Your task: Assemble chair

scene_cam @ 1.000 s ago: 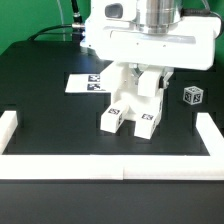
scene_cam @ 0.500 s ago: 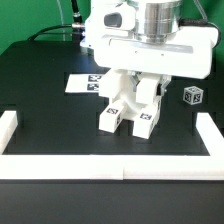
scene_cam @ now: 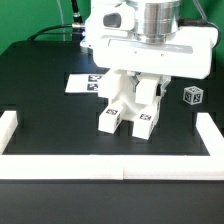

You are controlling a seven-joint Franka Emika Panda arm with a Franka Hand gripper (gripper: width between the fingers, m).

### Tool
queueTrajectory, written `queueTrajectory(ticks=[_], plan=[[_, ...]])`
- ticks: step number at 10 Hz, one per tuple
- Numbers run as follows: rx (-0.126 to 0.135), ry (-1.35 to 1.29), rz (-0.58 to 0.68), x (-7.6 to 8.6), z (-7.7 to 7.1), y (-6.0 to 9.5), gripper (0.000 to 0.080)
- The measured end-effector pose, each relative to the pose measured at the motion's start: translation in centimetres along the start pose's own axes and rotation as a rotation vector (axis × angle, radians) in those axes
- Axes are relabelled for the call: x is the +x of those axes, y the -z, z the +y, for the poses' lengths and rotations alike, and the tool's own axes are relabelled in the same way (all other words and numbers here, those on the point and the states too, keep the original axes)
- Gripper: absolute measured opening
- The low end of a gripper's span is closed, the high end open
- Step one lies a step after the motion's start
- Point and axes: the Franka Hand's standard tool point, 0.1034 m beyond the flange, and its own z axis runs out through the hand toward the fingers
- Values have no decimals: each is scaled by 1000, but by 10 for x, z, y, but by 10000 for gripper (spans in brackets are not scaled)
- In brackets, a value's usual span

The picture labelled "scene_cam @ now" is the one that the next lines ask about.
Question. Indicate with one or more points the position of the white chair seat part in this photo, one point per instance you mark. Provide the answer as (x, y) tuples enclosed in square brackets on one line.
[(132, 111)]

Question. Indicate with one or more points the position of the white chair back part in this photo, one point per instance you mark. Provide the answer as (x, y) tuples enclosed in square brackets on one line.
[(141, 88)]

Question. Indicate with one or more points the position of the white base tag plate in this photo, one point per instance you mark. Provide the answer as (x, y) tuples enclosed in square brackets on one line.
[(83, 83)]

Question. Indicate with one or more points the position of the white chair side bar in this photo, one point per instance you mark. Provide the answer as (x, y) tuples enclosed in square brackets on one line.
[(8, 124)]

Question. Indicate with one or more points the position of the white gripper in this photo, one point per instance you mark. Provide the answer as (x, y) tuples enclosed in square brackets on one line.
[(150, 37)]

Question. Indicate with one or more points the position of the white tagged cube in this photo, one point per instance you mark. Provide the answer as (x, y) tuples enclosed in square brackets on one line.
[(193, 95)]

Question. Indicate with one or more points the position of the white U-shaped fence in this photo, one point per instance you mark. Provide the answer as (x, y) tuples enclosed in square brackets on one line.
[(122, 167)]

